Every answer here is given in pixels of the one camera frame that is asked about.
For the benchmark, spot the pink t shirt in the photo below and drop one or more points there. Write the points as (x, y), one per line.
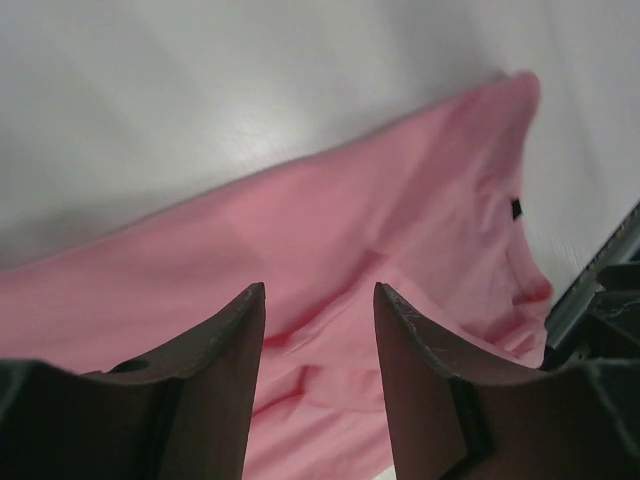
(427, 206)

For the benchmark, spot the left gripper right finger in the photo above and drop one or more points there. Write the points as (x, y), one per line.
(456, 411)

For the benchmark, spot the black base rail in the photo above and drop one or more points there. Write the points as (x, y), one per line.
(598, 315)

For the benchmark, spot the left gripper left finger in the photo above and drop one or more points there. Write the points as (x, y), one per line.
(179, 411)

